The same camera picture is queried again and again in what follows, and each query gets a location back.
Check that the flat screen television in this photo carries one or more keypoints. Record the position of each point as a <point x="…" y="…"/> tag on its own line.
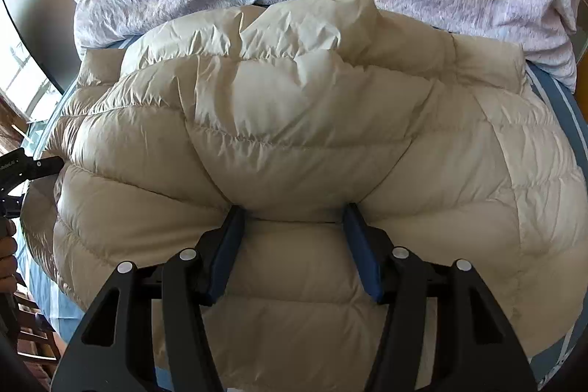
<point x="36" y="43"/>

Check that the person's left hand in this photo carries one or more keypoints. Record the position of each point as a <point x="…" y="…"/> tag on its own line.
<point x="7" y="247"/>

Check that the blue white striped bed sheet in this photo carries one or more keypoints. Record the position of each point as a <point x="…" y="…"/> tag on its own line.
<point x="558" y="98"/>

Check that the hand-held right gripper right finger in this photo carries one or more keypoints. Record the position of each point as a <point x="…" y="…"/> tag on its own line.
<point x="363" y="249"/>

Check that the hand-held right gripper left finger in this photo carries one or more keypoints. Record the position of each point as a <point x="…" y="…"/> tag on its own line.
<point x="225" y="249"/>

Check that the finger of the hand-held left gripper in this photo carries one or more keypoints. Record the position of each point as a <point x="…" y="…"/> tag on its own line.
<point x="46" y="168"/>

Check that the beige puffer jacket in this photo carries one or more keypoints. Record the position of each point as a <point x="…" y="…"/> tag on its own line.
<point x="298" y="121"/>

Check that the wooden television stand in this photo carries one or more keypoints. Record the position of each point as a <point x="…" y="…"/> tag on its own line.
<point x="7" y="121"/>

